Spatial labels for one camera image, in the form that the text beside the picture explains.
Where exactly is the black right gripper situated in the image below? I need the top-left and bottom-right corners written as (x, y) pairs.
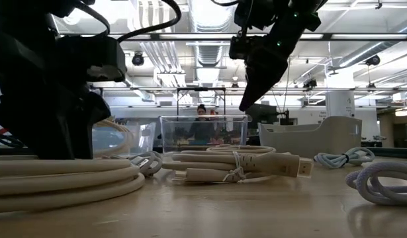
top-left (238, 9), bottom-right (323, 112)

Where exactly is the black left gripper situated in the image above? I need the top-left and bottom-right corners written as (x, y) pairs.
top-left (0, 74), bottom-right (112, 161)

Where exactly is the thick cream cable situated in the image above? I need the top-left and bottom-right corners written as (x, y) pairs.
top-left (0, 155), bottom-right (146, 214)

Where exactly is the cream HDMI cable bundle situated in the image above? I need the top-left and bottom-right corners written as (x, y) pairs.
top-left (161, 144), bottom-right (315, 184)

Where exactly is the small white USB cable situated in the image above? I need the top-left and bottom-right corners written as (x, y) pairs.
top-left (102, 151), bottom-right (163, 177)

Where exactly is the black background monitor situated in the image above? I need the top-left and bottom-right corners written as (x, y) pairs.
top-left (246, 103), bottom-right (281, 126)

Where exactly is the white plastic bin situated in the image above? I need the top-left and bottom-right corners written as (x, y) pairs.
top-left (257, 116), bottom-right (363, 159)

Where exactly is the white round column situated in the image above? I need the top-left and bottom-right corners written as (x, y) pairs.
top-left (325, 90), bottom-right (356, 119)

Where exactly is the person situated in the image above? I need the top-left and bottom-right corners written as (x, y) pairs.
top-left (186, 103), bottom-right (219, 145)

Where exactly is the clear plastic container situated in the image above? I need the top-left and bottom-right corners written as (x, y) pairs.
top-left (159, 114), bottom-right (249, 154)
top-left (91, 120), bottom-right (157, 158)

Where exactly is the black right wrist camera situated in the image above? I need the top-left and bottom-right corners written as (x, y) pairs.
top-left (228, 34), bottom-right (257, 61)

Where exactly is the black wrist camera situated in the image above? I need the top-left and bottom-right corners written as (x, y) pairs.
top-left (56, 34), bottom-right (128, 83)
top-left (228, 34), bottom-right (257, 61)

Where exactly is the silver ceiling duct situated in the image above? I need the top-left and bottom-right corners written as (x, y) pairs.
top-left (188, 0), bottom-right (236, 87)

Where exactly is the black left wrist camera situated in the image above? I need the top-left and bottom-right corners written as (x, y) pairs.
top-left (56, 34), bottom-right (128, 83)

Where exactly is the black horizontal frame bar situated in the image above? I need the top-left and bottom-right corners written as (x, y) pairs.
top-left (59, 32), bottom-right (407, 42)

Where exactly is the black ceiling camera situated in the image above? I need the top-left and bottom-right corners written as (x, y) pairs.
top-left (131, 52), bottom-right (146, 67)
top-left (365, 54), bottom-right (381, 67)

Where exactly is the light blue coiled cable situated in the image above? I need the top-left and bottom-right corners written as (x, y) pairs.
top-left (314, 146), bottom-right (376, 170)

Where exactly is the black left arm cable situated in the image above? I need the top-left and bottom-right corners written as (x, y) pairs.
top-left (72, 0), bottom-right (183, 44)

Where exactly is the lavender braided cable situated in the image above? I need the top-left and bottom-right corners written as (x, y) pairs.
top-left (345, 161), bottom-right (407, 207)

